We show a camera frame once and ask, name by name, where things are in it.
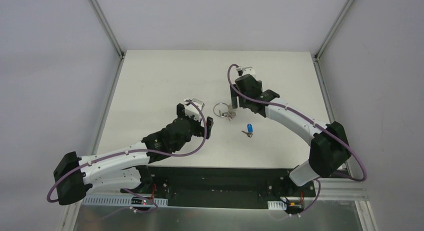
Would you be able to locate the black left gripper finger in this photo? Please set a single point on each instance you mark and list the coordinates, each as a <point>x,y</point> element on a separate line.
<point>180,110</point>
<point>209,125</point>

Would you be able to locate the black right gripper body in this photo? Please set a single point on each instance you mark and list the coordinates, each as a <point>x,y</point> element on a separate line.
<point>241,99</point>

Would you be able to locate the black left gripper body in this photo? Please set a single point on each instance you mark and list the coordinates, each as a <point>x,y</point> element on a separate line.
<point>195,120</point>

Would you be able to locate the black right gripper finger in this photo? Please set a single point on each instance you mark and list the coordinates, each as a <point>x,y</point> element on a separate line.
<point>260,85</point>
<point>234,96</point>

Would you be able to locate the silver keyring with clips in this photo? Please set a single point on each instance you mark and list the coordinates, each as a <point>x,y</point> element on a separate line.
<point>224,110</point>

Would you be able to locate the blue capped key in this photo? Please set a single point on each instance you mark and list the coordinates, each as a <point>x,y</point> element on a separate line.
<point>248,131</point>

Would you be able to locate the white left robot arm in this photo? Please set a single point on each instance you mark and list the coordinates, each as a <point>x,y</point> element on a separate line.
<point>126,168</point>

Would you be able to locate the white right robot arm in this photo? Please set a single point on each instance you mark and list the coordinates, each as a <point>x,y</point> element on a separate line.
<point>327,141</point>

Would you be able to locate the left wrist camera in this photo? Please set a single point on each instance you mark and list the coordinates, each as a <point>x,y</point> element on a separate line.
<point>193,105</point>

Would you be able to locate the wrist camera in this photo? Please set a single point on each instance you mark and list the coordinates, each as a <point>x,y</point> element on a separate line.
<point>193,105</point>
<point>241,71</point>

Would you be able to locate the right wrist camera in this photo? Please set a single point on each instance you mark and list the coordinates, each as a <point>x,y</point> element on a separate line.
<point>241,71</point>

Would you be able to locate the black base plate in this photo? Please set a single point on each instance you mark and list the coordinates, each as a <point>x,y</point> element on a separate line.
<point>217,187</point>

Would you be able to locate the right white slotted cable duct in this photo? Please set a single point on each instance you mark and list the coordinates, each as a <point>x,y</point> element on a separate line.
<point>277,205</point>

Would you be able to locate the white slotted cable duct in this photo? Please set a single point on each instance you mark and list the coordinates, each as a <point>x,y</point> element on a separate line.
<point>277,205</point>
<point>116,201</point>

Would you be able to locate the left white slotted cable duct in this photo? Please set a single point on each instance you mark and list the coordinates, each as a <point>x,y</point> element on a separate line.
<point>116,201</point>

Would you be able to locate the aluminium frame rail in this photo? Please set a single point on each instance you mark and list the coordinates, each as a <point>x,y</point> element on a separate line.
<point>342,189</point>

